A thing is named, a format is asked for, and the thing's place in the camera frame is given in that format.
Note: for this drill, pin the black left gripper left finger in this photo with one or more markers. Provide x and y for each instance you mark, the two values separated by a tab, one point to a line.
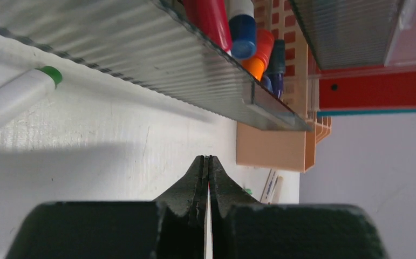
170	226

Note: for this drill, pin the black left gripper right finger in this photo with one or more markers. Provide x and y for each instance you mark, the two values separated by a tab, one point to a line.
246	228

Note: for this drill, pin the teal blue folder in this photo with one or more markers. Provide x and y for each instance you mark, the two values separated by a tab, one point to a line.
360	112

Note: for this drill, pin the dark purple short marker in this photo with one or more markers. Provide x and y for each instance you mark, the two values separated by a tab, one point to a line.
277	68

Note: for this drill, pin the orange red marker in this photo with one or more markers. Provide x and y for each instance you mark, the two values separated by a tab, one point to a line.
258	63

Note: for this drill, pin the clear grey drawer organizer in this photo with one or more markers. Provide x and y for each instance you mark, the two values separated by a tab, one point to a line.
148	44

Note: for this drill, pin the white marker green cap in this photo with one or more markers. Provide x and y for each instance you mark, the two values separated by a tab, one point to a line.
19	94

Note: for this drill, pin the red white short marker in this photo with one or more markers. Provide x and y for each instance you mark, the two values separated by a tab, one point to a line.
210	17

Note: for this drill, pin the red folder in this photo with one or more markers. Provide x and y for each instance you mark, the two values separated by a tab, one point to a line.
365	50

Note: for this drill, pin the white marker yellow cap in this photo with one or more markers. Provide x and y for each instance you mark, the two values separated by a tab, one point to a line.
276	190

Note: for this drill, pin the peach plastic file rack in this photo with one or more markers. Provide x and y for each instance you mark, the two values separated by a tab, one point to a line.
287	150

